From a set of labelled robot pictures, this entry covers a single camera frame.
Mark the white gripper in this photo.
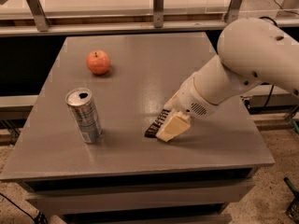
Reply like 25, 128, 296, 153
155, 74, 218, 142

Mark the black rxbar chocolate wrapper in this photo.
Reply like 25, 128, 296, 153
145, 109, 170, 138

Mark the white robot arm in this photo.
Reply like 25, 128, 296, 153
149, 18, 299, 142

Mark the red apple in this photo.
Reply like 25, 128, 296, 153
86, 49, 111, 75

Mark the grey drawer cabinet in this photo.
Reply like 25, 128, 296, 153
1, 33, 274, 224

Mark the silver drink can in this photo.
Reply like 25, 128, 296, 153
65, 88, 103, 144

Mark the dark tool bottom right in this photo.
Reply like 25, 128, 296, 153
284, 177, 299, 224

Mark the right metal bracket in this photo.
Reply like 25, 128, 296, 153
224, 0, 243, 24

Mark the left metal bracket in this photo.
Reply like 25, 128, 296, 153
26, 0, 50, 32

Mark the black cable bottom left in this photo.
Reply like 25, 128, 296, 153
0, 192, 48, 224

